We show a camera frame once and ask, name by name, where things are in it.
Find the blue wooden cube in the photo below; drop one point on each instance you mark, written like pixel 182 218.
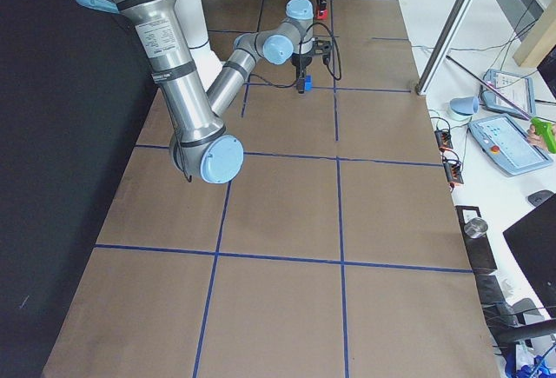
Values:
pixel 308 83

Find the red wooden cube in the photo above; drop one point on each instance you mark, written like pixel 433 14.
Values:
pixel 322 14

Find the blue cup on tape roll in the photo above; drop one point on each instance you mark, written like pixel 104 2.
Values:
pixel 462 108

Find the near blue teach pendant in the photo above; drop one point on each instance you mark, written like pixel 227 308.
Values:
pixel 505 143

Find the far teach pendant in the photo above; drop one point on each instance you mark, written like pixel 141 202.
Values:
pixel 518 89

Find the small metal cup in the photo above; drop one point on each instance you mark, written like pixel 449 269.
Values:
pixel 475 228

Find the black computer mouse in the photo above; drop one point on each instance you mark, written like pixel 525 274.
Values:
pixel 539 197

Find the black laptop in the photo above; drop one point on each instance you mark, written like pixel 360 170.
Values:
pixel 531 240

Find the aluminium frame post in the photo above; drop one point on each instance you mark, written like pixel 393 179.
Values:
pixel 443 45

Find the green handled reacher grabber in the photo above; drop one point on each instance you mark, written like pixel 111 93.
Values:
pixel 542 126

